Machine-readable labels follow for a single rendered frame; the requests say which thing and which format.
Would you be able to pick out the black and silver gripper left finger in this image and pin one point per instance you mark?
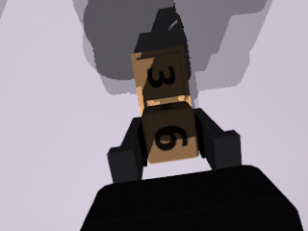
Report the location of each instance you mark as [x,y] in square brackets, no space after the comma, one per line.
[126,162]

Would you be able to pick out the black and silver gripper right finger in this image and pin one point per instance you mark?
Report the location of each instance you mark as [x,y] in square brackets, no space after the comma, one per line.
[221,148]

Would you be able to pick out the brown wooden calendar stand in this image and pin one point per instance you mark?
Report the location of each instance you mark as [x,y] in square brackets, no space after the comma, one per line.
[185,97]

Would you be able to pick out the orange number cube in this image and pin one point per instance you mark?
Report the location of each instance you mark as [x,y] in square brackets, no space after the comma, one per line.
[161,76]
[169,132]

